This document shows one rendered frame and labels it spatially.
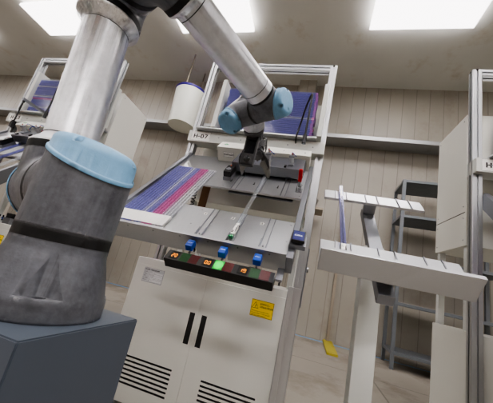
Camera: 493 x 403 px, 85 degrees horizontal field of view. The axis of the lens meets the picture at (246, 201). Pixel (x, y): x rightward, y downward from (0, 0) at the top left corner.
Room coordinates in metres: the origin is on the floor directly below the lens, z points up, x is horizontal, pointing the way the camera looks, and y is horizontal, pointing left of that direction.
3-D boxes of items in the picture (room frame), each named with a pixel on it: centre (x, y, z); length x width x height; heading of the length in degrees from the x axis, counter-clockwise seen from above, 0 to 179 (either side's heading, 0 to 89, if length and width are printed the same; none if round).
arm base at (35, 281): (0.38, 0.23, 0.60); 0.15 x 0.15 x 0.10
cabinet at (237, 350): (1.51, 0.00, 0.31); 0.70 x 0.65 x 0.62; 75
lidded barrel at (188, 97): (4.36, 1.42, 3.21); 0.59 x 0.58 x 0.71; 74
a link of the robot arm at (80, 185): (0.38, 0.23, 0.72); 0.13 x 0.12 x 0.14; 48
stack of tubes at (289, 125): (1.37, -0.02, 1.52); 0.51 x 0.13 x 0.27; 75
